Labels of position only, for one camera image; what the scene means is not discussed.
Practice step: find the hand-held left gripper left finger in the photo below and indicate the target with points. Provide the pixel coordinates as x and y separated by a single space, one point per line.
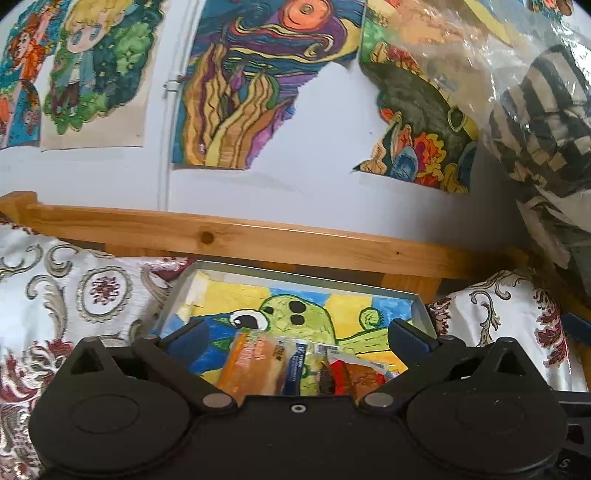
187 341

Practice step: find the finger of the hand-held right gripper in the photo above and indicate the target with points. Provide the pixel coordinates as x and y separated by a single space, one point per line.
579 326

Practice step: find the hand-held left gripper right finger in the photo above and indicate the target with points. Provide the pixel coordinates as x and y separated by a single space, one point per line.
408 339

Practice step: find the grey metal tray box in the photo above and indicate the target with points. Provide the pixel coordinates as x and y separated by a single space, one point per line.
425 318

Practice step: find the red snack packet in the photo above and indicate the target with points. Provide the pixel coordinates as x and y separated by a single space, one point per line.
360 376

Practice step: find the orange bread packet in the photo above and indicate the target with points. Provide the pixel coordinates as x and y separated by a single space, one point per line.
251 364

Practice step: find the dark blue stick packet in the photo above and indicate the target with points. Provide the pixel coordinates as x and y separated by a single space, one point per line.
294 369

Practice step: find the green cartoon drawing sheet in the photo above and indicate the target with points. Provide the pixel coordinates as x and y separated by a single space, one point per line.
314 314

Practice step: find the floral printed blanket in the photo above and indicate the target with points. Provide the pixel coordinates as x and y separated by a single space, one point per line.
60 300

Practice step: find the plastic bag of clothes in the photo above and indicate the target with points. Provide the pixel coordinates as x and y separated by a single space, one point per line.
545 115

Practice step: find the white wall pipe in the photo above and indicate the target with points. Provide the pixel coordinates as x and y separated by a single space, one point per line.
165 152

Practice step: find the dark green flower wall poster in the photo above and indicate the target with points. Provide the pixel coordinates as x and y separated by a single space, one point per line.
415 115

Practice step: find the purple swirl wall poster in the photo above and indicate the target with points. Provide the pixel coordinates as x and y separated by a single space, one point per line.
258 78

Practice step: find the blond figure wall poster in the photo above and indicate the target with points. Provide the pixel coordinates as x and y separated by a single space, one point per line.
101 69

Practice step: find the orange-haired figure wall poster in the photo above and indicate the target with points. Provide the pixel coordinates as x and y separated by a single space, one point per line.
23 78

